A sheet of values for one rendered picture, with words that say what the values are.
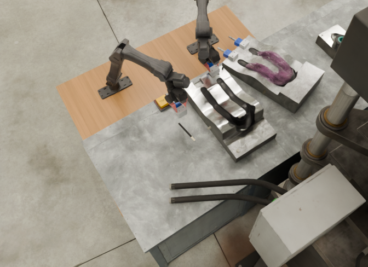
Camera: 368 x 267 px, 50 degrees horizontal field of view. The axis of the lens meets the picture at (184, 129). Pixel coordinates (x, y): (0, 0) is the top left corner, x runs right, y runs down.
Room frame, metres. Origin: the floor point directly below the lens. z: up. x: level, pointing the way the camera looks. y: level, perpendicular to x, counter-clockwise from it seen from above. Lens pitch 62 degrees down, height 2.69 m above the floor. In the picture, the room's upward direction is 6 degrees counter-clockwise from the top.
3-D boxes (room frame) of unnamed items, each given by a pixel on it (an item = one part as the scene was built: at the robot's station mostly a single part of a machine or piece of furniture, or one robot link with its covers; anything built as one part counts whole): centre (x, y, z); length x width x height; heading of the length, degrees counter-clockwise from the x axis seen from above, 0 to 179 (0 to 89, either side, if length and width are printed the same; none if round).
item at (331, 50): (1.42, -0.96, 0.84); 0.20 x 0.15 x 0.07; 27
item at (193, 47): (1.56, -0.17, 0.84); 0.20 x 0.07 x 0.08; 115
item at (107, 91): (1.31, 0.37, 0.84); 0.20 x 0.07 x 0.08; 115
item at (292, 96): (1.28, -0.53, 0.86); 0.50 x 0.26 x 0.11; 44
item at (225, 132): (1.04, -0.25, 0.87); 0.50 x 0.26 x 0.14; 27
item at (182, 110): (1.07, 0.03, 0.93); 0.13 x 0.05 x 0.05; 27
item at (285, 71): (1.28, -0.52, 0.90); 0.26 x 0.18 x 0.08; 44
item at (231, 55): (1.43, -0.30, 0.86); 0.13 x 0.05 x 0.05; 44
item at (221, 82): (1.06, -0.25, 0.92); 0.35 x 0.16 x 0.09; 27
